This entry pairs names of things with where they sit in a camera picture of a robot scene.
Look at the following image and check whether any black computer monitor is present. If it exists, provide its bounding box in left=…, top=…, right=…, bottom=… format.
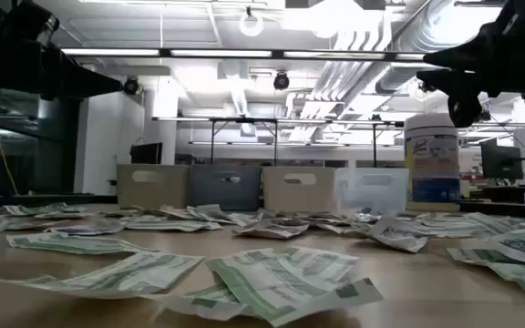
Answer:
left=129, top=142, right=164, bottom=166
left=479, top=138, right=525, bottom=182

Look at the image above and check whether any dark grey plastic bin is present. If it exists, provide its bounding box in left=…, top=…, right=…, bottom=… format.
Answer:
left=190, top=164, right=263, bottom=212

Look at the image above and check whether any white ring ceiling lamp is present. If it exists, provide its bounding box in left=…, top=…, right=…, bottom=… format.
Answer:
left=238, top=10, right=265, bottom=39

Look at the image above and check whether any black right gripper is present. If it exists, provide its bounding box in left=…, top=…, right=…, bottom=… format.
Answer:
left=416, top=0, right=525, bottom=129

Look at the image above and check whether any white plastic bin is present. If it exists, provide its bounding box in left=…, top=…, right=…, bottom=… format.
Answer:
left=262, top=166, right=337, bottom=214

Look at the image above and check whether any black distant workstation frame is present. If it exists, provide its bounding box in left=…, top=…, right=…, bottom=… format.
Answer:
left=152, top=116, right=405, bottom=168

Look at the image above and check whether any black bar LED light strip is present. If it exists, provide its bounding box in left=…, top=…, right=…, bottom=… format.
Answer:
left=59, top=46, right=427, bottom=63

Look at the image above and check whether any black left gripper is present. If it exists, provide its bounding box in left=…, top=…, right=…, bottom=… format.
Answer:
left=0, top=0, right=125, bottom=102

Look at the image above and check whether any yellow cable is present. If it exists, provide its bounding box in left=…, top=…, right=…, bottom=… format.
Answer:
left=0, top=85, right=19, bottom=197

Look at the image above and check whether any clear plastic bin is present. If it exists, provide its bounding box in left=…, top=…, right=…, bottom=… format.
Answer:
left=334, top=167, right=410, bottom=215

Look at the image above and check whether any silver ceiling air duct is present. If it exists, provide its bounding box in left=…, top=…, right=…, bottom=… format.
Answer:
left=374, top=0, right=505, bottom=95

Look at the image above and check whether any light grey plastic bin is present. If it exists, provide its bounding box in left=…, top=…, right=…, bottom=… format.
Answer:
left=116, top=163, right=192, bottom=210

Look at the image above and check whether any black round ceiling spotlight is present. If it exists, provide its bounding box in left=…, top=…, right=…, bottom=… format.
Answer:
left=122, top=76, right=141, bottom=97
left=273, top=71, right=291, bottom=92

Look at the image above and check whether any disinfecting wipes canister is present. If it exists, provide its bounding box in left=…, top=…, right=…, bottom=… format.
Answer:
left=403, top=113, right=462, bottom=213

